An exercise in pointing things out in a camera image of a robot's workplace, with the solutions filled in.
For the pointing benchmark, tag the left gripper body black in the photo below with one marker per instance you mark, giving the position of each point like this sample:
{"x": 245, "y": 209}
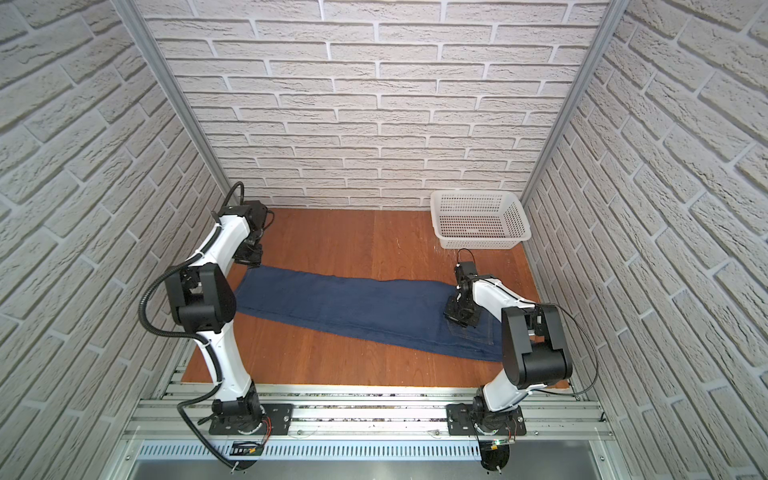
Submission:
{"x": 254, "y": 253}

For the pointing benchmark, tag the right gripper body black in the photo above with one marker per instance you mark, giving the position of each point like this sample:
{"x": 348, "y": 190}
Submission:
{"x": 462, "y": 313}

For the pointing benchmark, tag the blue denim trousers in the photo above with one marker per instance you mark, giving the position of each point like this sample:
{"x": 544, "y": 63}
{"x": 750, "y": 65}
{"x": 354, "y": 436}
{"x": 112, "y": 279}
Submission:
{"x": 404, "y": 313}

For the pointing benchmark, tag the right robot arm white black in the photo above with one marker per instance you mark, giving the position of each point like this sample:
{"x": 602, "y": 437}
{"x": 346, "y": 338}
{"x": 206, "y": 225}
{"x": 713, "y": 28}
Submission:
{"x": 535, "y": 352}

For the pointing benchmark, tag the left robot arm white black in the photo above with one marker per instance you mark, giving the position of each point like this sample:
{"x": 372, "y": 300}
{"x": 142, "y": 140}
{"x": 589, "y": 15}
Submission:
{"x": 204, "y": 304}

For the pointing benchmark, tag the white plastic laundry basket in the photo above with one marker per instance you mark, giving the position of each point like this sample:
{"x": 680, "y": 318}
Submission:
{"x": 478, "y": 219}

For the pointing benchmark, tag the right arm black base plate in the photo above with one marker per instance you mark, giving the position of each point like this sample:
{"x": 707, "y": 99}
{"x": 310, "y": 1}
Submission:
{"x": 469, "y": 419}

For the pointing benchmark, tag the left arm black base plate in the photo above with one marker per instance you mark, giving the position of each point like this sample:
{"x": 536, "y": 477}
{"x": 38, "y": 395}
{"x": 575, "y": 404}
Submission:
{"x": 276, "y": 415}

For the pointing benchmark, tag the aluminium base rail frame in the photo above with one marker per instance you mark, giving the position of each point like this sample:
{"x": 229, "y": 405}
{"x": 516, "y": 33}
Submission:
{"x": 351, "y": 423}

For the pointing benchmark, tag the left aluminium corner post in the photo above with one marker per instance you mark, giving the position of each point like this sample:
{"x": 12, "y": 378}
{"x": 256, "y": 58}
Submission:
{"x": 140, "y": 32}

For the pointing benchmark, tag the aluminium corner post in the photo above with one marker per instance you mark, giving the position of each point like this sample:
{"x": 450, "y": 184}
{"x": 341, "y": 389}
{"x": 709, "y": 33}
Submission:
{"x": 140, "y": 32}
{"x": 592, "y": 58}

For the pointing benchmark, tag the right aluminium corner post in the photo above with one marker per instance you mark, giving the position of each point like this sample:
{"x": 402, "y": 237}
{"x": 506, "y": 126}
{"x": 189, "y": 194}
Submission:
{"x": 592, "y": 58}

